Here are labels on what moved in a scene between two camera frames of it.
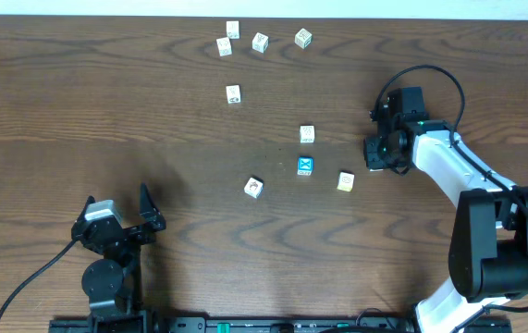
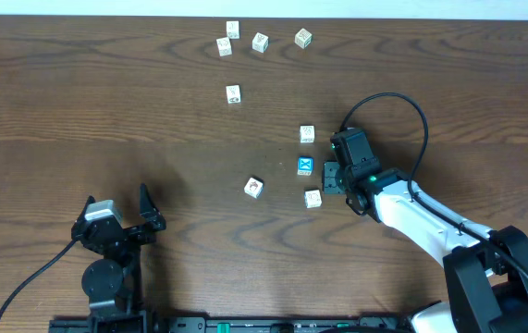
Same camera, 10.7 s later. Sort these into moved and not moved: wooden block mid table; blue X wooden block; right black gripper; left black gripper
Moved: right black gripper
Not moved: blue X wooden block; left black gripper; wooden block mid table
